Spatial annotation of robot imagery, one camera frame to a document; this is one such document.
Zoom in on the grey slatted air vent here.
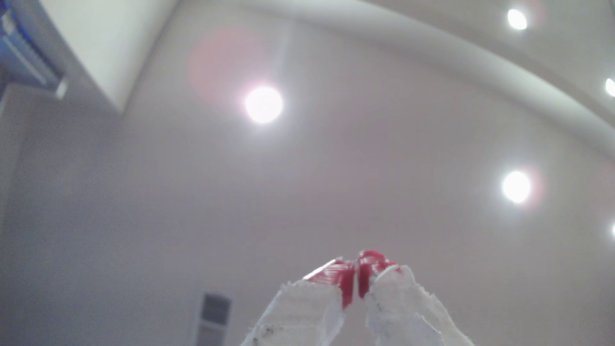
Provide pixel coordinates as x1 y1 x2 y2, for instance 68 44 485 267
196 291 232 346

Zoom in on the blue window blind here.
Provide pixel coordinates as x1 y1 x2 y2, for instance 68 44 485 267
0 0 65 89

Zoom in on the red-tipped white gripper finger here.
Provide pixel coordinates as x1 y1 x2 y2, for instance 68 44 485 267
240 259 356 346
357 250 476 346

